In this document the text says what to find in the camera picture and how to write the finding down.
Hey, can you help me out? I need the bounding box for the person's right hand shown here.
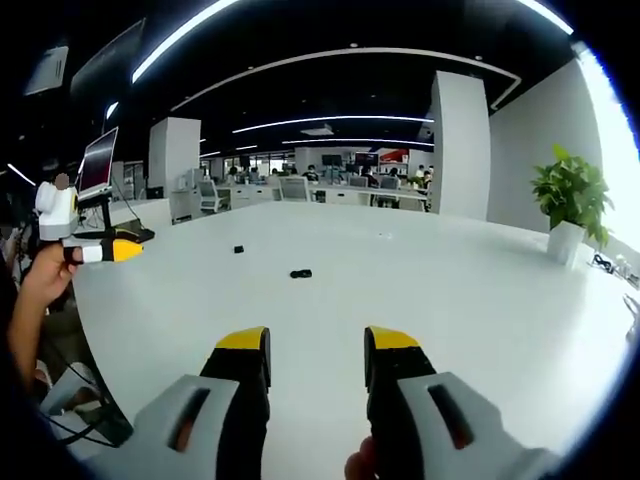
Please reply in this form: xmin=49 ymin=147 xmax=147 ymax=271
xmin=343 ymin=435 xmax=390 ymax=480

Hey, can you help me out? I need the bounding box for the grey mesh office chair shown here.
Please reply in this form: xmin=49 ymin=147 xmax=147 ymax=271
xmin=196 ymin=179 xmax=223 ymax=213
xmin=277 ymin=176 xmax=311 ymax=203

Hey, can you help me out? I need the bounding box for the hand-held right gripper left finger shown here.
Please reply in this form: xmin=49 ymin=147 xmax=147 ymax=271
xmin=107 ymin=325 xmax=274 ymax=480

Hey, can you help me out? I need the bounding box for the ceiling air vent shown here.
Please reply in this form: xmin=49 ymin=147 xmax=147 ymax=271
xmin=23 ymin=45 xmax=70 ymax=97

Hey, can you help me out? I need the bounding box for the long ceiling light strip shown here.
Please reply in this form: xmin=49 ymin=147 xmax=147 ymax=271
xmin=130 ymin=0 xmax=247 ymax=85

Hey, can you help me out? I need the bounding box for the green potted plant white pot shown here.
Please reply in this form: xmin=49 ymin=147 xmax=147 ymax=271
xmin=529 ymin=143 xmax=615 ymax=267

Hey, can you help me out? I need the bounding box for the laptop on stand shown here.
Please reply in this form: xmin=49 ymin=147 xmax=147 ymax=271
xmin=73 ymin=125 xmax=121 ymax=239

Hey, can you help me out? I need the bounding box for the person's left hand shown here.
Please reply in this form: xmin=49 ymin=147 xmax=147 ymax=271
xmin=16 ymin=243 xmax=84 ymax=309

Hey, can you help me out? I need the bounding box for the black cable bundle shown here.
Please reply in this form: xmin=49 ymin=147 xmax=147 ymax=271
xmin=47 ymin=358 xmax=134 ymax=447

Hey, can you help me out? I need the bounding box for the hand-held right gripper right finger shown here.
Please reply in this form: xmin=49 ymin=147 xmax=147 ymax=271
xmin=363 ymin=325 xmax=564 ymax=480

